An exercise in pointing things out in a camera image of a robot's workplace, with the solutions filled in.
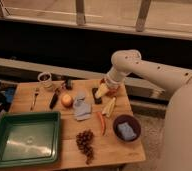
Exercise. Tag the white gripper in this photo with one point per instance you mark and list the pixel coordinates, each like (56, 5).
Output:
(113, 79)

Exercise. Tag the black eraser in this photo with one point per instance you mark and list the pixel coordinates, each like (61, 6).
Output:
(96, 100)

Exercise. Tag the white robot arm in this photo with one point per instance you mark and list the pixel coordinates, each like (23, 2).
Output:
(176, 152)

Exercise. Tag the red bowl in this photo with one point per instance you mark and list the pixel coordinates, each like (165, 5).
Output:
(111, 91)

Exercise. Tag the purple bowl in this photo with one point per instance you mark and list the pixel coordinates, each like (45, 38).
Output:
(132, 121)

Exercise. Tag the yellow corn cob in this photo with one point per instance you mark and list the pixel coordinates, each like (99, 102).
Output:
(108, 109)

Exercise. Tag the red chili pepper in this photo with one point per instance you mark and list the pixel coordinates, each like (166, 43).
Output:
(103, 124)

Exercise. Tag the light blue cloth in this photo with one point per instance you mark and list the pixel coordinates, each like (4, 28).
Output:
(82, 110)

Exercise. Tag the small black clip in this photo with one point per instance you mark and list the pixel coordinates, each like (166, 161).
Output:
(68, 84)

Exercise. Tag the wooden cutting board table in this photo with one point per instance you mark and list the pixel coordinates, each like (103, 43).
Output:
(108, 149)

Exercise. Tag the yellow apple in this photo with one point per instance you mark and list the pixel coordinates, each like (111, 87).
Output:
(66, 100)

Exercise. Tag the blue sponge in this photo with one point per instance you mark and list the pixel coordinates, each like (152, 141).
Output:
(126, 131)

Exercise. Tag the bunch of dark grapes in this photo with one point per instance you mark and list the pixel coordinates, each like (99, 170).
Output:
(83, 141)

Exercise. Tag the white cup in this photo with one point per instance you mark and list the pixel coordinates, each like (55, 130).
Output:
(45, 79)

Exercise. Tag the silver fork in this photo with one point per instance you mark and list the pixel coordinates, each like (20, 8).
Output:
(36, 93)

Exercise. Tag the green plastic tray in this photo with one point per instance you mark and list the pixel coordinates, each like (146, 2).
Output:
(29, 138)

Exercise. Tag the black handled knife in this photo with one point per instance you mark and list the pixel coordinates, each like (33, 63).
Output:
(54, 98)

